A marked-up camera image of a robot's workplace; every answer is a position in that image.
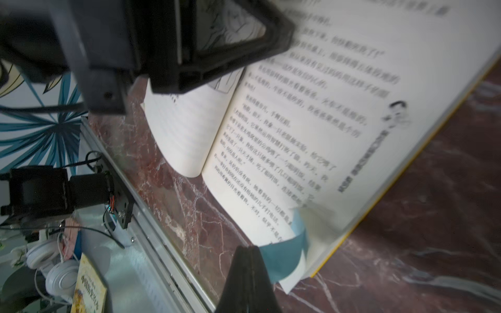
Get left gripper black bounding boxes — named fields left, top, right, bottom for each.
left=1, top=1, right=150, bottom=115

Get yellow cover book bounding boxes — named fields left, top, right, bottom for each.
left=143, top=1, right=500, bottom=279

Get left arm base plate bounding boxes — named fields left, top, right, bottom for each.
left=95, top=156, right=135, bottom=230

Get yellow booklet outside cell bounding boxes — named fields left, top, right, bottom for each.
left=70, top=254, right=108, bottom=313

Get blue sticky note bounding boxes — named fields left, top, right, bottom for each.
left=258, top=209, right=337, bottom=284

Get white headphones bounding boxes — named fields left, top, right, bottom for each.
left=26, top=239, right=80, bottom=303

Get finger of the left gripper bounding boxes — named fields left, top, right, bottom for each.
left=147, top=1, right=295, bottom=94

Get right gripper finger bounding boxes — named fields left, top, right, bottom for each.
left=215, top=246, right=281, bottom=313

